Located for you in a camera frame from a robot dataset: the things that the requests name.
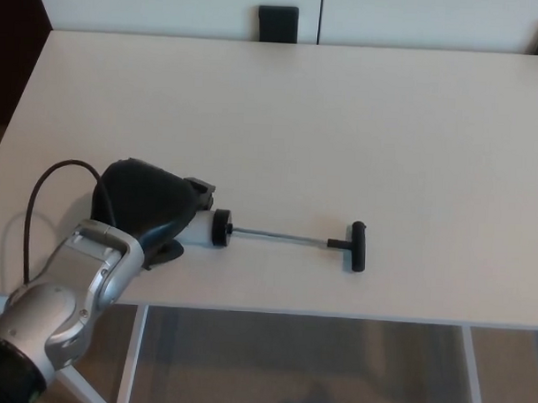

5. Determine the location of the dark brown wooden panel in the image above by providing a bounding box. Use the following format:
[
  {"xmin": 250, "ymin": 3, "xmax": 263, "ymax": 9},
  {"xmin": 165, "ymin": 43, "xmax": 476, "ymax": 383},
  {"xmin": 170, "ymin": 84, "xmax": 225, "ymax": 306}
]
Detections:
[{"xmin": 0, "ymin": 0, "xmax": 54, "ymax": 126}]

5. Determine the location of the white metal desk leg frame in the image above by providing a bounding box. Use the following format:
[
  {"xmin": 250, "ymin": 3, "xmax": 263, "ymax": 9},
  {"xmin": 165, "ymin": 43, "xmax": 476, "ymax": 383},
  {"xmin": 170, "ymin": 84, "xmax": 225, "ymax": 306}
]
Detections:
[
  {"xmin": 0, "ymin": 293, "xmax": 150, "ymax": 403},
  {"xmin": 458, "ymin": 325, "xmax": 488, "ymax": 403}
]

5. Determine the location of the white Franklin air pump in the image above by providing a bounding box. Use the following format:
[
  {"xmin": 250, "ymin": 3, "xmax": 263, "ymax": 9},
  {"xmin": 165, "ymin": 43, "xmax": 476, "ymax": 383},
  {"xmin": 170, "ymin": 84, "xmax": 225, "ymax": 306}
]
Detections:
[{"xmin": 178, "ymin": 205, "xmax": 369, "ymax": 275}]

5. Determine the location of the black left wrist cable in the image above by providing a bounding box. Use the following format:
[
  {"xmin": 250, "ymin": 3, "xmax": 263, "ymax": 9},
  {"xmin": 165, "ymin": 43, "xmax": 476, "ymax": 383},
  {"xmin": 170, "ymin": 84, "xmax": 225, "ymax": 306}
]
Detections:
[{"xmin": 21, "ymin": 156, "xmax": 119, "ymax": 290}]

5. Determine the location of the white cabinet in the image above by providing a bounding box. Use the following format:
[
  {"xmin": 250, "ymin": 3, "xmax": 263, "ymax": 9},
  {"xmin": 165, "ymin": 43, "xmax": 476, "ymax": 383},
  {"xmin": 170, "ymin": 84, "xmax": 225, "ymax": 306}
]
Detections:
[{"xmin": 34, "ymin": 0, "xmax": 538, "ymax": 56}]

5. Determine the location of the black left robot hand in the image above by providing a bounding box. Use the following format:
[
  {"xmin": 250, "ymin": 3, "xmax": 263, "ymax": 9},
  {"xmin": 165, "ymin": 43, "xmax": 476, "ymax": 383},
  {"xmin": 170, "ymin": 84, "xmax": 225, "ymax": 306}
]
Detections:
[{"xmin": 89, "ymin": 156, "xmax": 217, "ymax": 274}]

